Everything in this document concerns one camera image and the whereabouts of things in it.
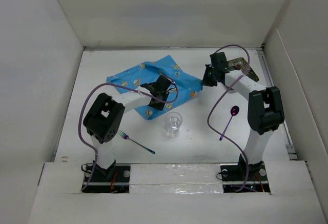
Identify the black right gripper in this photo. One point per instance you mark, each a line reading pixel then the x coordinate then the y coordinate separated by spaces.
pixel 205 81

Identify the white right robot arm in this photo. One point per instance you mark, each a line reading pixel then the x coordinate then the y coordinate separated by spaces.
pixel 265 109

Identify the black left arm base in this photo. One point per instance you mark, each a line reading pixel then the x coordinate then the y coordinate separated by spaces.
pixel 115 179

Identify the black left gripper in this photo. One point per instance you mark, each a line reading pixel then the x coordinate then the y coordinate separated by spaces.
pixel 158 106

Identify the black floral square plate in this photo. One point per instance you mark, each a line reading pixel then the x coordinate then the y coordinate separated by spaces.
pixel 240 64

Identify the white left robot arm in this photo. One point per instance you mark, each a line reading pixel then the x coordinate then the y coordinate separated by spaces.
pixel 103 119

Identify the blue space print cloth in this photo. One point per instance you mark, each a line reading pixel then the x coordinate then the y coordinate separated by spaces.
pixel 164 73

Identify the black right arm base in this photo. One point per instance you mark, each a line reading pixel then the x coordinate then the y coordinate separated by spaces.
pixel 235 179

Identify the clear plastic cup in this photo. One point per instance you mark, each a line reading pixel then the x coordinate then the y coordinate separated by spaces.
pixel 173 122

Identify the iridescent metal fork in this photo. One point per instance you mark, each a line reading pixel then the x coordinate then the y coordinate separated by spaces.
pixel 126 137

